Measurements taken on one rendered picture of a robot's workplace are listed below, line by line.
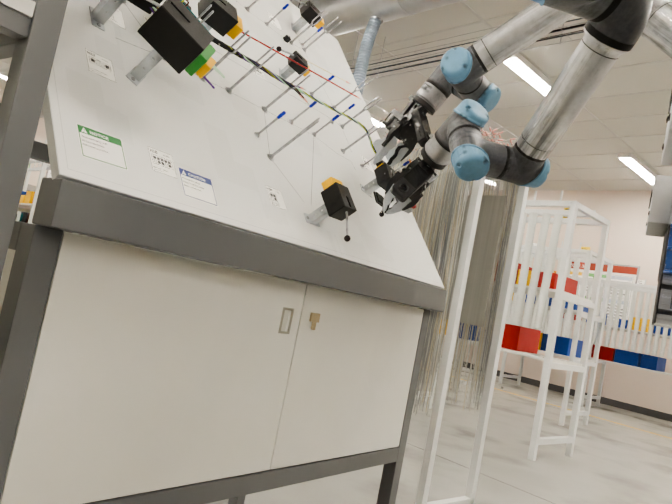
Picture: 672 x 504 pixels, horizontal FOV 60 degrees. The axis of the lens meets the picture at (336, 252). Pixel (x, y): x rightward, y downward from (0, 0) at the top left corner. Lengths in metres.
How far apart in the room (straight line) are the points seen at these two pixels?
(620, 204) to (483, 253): 7.74
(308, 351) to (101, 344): 0.50
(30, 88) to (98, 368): 0.41
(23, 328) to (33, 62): 0.34
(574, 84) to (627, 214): 8.92
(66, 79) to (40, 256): 0.27
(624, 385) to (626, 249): 2.05
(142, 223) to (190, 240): 0.09
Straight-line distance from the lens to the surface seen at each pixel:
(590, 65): 1.24
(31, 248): 0.88
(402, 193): 1.38
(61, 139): 0.90
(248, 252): 1.05
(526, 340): 4.58
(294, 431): 1.33
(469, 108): 1.35
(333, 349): 1.37
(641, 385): 9.73
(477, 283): 2.55
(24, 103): 0.82
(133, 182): 0.93
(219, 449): 1.18
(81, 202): 0.86
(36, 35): 0.84
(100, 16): 1.14
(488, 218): 2.59
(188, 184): 1.01
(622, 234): 10.09
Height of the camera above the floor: 0.78
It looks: 4 degrees up
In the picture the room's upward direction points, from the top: 11 degrees clockwise
